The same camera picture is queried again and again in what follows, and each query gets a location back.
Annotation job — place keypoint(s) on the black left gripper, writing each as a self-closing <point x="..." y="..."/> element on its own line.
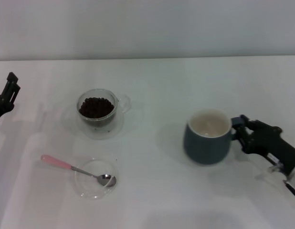
<point x="0" y="107"/>

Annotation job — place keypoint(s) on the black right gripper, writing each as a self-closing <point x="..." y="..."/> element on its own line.
<point x="271" y="143"/>

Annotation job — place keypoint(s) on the dark blue ceramic mug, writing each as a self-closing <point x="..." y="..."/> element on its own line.
<point x="204" y="150"/>

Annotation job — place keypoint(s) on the pile of coffee beans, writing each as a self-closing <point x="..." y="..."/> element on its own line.
<point x="97" y="107"/>

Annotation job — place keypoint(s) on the large clear glass saucer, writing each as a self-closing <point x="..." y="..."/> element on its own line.
<point x="117" y="126"/>

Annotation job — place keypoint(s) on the small clear glass dish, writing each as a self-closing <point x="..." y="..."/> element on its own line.
<point x="90" y="188"/>

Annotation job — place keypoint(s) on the clear double-wall glass cup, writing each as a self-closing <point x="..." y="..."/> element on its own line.
<point x="99" y="122"/>

